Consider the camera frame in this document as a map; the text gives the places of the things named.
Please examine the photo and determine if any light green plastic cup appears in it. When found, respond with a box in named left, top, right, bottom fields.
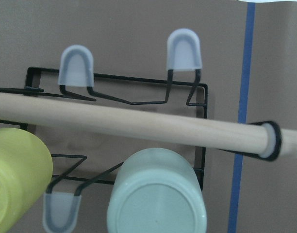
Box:
left=107, top=148, right=207, bottom=233

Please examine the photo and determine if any yellow plastic cup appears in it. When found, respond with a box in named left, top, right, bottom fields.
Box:
left=0, top=128, right=53, bottom=233

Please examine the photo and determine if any black wire cup rack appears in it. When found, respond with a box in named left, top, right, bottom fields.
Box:
left=0, top=28, right=297, bottom=233

